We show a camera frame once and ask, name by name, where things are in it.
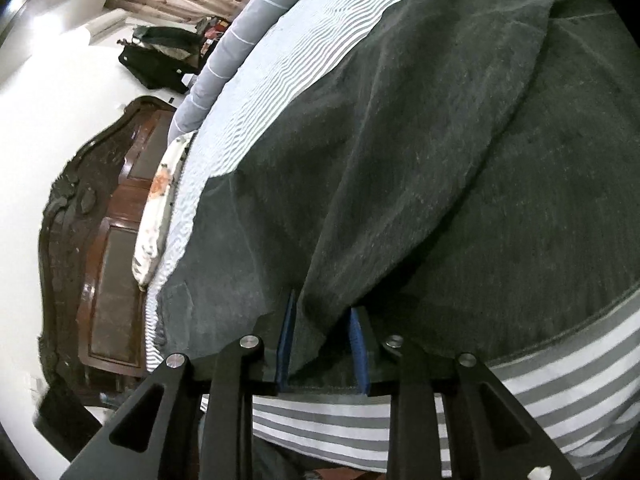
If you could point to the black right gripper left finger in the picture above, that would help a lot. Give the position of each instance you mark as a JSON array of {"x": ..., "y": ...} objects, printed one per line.
[{"x": 193, "y": 418}]

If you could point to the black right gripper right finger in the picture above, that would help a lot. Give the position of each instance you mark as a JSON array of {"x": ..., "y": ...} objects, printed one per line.
[{"x": 449, "y": 413}]

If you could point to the dark grey denim pants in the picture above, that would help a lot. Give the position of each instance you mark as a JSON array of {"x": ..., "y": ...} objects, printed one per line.
[{"x": 468, "y": 174}]

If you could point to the grey white striped bed sheet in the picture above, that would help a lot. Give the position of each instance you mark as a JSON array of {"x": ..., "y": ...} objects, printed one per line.
[{"x": 585, "y": 392}]

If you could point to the dark carved wooden headboard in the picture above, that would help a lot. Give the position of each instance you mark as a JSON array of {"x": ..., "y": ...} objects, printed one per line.
[{"x": 92, "y": 334}]

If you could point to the white floral pillow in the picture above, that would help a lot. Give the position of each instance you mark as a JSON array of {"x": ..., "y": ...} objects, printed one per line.
[{"x": 156, "y": 215}]

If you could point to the black bag on floor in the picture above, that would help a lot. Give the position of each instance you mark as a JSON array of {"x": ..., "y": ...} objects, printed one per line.
[{"x": 160, "y": 56}]

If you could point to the white air conditioner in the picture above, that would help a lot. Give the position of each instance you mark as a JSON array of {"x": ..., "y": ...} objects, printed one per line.
[{"x": 106, "y": 21}]

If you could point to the grey rolled blanket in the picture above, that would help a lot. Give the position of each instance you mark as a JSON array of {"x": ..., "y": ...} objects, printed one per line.
[{"x": 244, "y": 33}]

